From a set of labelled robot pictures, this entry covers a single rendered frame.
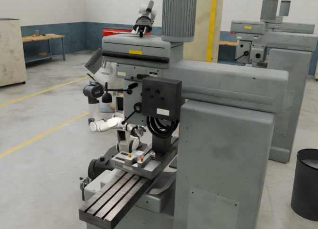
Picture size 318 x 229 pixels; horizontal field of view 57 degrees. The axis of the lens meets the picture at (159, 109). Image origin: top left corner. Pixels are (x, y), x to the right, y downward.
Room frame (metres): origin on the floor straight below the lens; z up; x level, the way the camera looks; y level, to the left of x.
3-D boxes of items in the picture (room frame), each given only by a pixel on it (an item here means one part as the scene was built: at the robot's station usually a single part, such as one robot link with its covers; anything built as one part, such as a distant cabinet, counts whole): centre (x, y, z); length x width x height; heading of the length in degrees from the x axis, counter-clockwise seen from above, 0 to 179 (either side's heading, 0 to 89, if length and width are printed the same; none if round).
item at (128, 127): (2.00, 0.20, 1.23); 0.13 x 0.12 x 0.10; 138
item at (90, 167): (2.59, 0.64, 0.50); 0.20 x 0.05 x 0.20; 169
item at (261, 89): (1.73, -0.33, 1.66); 0.80 x 0.23 x 0.20; 66
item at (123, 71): (1.92, 0.09, 1.68); 0.34 x 0.24 x 0.10; 66
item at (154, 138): (2.30, -0.03, 1.02); 0.22 x 0.12 x 0.20; 167
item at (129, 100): (1.94, 0.12, 1.47); 0.21 x 0.19 x 0.32; 156
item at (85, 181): (2.14, 0.58, 0.62); 0.16 x 0.12 x 0.12; 66
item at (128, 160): (1.96, 0.18, 1.01); 0.15 x 0.06 x 0.04; 154
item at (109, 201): (1.98, 0.11, 0.88); 1.24 x 0.23 x 0.08; 156
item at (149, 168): (1.94, 0.16, 0.97); 0.35 x 0.15 x 0.11; 64
